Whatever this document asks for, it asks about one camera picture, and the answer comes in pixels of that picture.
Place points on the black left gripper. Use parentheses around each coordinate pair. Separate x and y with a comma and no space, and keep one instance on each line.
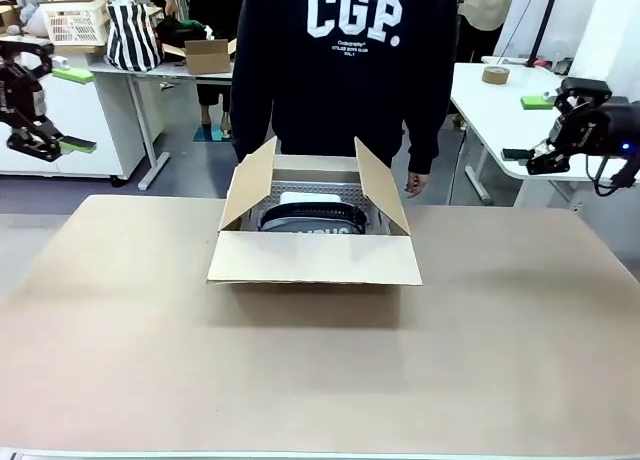
(22,97)

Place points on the grey pouch with white lettering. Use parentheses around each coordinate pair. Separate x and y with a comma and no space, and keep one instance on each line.
(305,226)

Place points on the bystander in beige top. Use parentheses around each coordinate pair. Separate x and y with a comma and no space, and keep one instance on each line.
(487,5)

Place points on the white desk with metal legs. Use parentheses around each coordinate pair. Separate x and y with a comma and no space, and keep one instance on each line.
(150,72)

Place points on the person in black sweatshirt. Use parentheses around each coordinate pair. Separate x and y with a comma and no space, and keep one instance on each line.
(345,95)

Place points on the white box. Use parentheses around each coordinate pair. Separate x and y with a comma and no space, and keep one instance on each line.
(310,198)

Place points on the white plastic basket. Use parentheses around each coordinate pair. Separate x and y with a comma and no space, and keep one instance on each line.
(75,22)

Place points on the black tripod stand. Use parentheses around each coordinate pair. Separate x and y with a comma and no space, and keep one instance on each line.
(542,25)

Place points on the grey dotted panel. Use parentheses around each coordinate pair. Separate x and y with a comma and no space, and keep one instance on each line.
(315,186)

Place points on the teal floor mat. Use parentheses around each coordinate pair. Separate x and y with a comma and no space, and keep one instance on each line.
(212,133)

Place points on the white curved table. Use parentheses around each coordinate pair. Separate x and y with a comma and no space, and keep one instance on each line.
(500,125)

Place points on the person's left hand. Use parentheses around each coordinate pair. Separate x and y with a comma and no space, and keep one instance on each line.
(416,184)

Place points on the black bag with green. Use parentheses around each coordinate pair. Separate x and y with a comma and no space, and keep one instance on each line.
(182,30)

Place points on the person's right forearm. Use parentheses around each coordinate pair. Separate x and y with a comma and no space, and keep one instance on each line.
(252,125)

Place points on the person's left forearm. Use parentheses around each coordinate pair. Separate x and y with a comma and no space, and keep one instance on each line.
(425,135)

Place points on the small open cardboard box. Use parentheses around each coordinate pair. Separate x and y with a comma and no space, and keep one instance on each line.
(207,57)

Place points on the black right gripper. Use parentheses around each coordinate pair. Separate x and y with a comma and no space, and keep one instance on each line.
(605,127)

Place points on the brown tape roll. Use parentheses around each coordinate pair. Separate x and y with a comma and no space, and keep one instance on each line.
(495,75)

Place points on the large brown cardboard box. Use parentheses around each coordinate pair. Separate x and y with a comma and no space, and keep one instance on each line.
(310,260)

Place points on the bystander in black clothes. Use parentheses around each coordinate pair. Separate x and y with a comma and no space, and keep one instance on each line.
(215,10)

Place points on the black white striped bag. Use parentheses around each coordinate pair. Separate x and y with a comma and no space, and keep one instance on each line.
(132,35)

